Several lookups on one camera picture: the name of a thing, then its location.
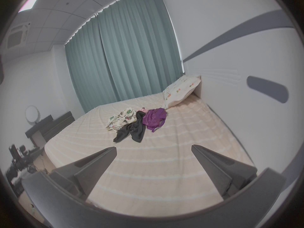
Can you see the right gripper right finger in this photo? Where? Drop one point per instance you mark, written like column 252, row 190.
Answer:
column 213, row 165

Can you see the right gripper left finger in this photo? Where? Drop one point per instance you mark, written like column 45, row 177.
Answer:
column 95, row 165

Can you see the black T-shirt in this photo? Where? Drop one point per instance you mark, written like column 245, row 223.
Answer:
column 136, row 132

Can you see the bed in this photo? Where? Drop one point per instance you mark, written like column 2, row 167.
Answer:
column 154, row 174

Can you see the white printed pyjama top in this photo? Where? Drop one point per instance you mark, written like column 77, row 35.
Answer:
column 121, row 119

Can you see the dark grey chest of drawers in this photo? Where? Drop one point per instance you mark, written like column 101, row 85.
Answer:
column 54, row 125

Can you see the pink garment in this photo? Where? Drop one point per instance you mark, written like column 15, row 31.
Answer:
column 144, row 109

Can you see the purple garment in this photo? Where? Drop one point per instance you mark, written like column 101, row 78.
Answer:
column 154, row 117

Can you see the round white mirror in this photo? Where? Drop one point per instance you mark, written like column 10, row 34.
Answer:
column 32, row 114

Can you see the white printed pillow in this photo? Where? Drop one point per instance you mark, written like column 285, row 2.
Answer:
column 181, row 89

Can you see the blue-green curtain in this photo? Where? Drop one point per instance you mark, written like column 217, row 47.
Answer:
column 142, row 44
column 85, row 68

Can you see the ceiling air conditioner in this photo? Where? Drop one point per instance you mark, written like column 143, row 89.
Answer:
column 17, row 35

